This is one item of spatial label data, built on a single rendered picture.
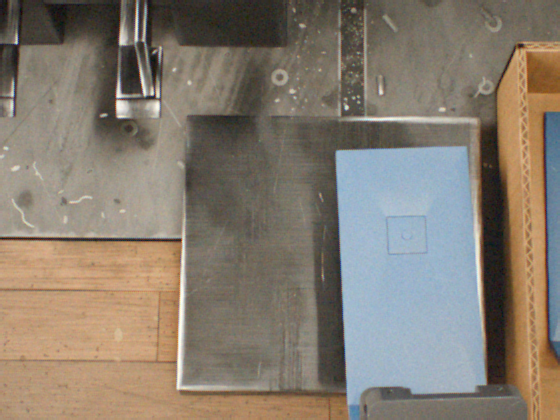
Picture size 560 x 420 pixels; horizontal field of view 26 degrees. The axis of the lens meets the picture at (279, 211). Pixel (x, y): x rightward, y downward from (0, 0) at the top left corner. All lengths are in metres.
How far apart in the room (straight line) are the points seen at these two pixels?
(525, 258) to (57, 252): 0.27
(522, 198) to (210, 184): 0.18
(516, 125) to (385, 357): 0.15
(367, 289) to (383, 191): 0.05
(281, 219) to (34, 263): 0.15
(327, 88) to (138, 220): 0.14
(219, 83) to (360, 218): 0.14
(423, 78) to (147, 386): 0.24
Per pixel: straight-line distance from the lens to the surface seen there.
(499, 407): 0.50
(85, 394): 0.69
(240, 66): 0.73
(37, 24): 0.72
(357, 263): 0.62
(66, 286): 0.70
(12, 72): 0.65
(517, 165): 0.65
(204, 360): 0.66
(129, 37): 0.65
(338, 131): 0.69
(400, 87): 0.72
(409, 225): 0.63
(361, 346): 0.62
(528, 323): 0.62
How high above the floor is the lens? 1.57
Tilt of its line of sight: 75 degrees down
